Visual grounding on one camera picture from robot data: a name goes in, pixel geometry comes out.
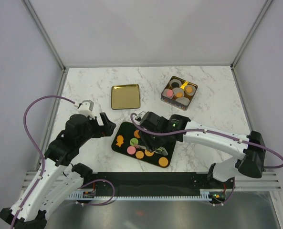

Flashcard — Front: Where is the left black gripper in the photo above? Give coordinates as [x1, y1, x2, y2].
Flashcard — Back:
[77, 112, 116, 146]

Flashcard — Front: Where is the pink sandwich cookie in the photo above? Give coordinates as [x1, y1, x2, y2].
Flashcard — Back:
[166, 89, 174, 98]
[127, 146, 136, 155]

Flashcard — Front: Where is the gold cookie tin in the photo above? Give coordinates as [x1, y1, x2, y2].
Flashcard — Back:
[160, 76, 198, 111]

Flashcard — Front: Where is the orange swirl cookie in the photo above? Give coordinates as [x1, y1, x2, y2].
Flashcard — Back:
[175, 92, 185, 98]

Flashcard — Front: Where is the black sandwich cookie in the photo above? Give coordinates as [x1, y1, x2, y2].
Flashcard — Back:
[171, 82, 179, 88]

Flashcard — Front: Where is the orange flower cookie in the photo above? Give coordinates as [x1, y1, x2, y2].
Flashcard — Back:
[185, 85, 194, 94]

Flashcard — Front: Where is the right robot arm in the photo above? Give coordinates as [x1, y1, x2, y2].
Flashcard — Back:
[134, 112, 266, 188]

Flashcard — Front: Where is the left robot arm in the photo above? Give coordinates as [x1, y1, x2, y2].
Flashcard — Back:
[0, 113, 116, 229]

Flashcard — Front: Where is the orange fish cookie left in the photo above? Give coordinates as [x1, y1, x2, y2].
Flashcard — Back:
[116, 135, 124, 147]

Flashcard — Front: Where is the orange chip cookie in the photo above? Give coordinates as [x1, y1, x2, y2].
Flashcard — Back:
[134, 130, 141, 139]

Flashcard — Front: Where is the black oval tray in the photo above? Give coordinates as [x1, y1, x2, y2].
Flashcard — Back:
[111, 122, 176, 168]

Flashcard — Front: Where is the green sandwich cookie left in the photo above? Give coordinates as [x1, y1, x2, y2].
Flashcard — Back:
[129, 138, 139, 146]

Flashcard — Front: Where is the orange dotted cookie middle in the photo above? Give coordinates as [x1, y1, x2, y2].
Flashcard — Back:
[145, 150, 154, 157]

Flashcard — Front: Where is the orange dotted cookie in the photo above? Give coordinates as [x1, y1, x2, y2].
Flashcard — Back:
[158, 157, 169, 167]
[145, 150, 154, 157]

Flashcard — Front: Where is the gold tin lid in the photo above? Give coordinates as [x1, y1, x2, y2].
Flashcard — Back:
[111, 84, 141, 110]

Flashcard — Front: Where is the orange shell cookie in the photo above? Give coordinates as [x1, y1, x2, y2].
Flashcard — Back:
[135, 151, 145, 159]

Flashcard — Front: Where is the orange dotted cookie lower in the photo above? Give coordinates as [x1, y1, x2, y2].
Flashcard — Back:
[158, 157, 169, 167]

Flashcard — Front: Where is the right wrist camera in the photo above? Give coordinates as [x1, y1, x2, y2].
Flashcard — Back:
[135, 111, 146, 123]

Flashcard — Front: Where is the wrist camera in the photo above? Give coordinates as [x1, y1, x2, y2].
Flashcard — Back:
[135, 111, 146, 123]
[74, 100, 95, 120]

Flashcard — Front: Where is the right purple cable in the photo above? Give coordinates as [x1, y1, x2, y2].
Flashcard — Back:
[130, 113, 283, 169]

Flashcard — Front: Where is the purple cable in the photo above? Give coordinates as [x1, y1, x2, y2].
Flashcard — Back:
[9, 94, 76, 229]
[130, 113, 283, 169]

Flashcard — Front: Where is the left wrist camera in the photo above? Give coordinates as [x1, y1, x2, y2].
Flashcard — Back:
[74, 100, 95, 120]

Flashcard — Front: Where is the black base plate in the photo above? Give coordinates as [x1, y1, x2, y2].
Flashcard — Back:
[84, 172, 234, 196]

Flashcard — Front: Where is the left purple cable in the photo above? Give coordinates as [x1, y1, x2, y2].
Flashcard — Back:
[9, 94, 76, 229]

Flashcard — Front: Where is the left aluminium frame post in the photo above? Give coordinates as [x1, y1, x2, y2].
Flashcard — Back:
[21, 0, 68, 72]

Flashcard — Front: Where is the aluminium frame post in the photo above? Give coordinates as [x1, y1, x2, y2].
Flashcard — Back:
[21, 0, 68, 72]
[230, 0, 275, 70]

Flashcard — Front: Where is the right aluminium frame post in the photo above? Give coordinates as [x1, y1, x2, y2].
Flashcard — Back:
[230, 0, 275, 70]

